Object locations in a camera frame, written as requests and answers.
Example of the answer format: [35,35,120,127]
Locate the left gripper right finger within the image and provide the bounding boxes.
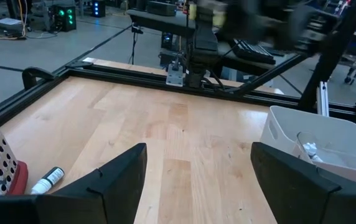
[250,141,356,224]

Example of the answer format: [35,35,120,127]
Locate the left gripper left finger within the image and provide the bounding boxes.
[0,142,148,224]

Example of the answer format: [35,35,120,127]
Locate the small black white bottle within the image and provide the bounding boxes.
[29,166,66,196]
[302,141,324,163]

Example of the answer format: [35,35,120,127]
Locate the clear plastic bag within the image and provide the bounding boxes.
[295,130,356,175]

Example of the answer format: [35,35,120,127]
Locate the white plastic bin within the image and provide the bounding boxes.
[260,105,356,191]

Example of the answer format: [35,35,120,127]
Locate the silver aluminium extrusion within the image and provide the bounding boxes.
[316,81,330,118]

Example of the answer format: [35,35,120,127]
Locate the black keyboard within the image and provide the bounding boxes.
[231,38,278,66]

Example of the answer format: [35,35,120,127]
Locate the black floor stand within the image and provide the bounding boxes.
[129,23,144,66]

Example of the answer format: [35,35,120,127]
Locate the computer tower green lights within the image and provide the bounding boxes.
[52,3,78,32]

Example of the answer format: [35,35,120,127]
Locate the black device blue lights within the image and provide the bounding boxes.
[90,0,106,18]

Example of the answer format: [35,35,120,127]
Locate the black box on desk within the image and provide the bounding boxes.
[148,1,177,17]

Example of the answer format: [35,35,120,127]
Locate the white flat box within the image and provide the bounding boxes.
[0,17,23,30]

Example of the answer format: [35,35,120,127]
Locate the yellow cable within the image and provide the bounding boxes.
[15,0,29,40]

